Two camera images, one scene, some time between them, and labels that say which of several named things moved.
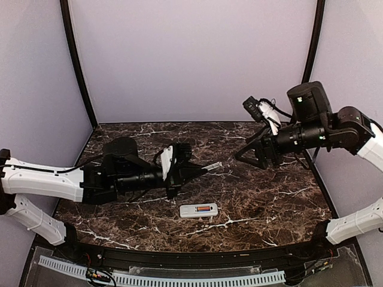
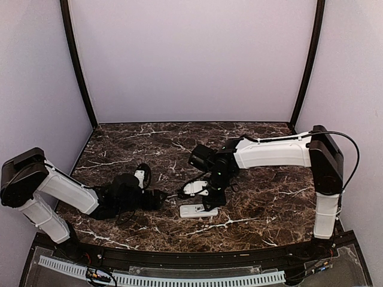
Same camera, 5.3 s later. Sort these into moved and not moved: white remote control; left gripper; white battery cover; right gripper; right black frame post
Moved: left gripper; right gripper; white battery cover
Not moved: right black frame post; white remote control
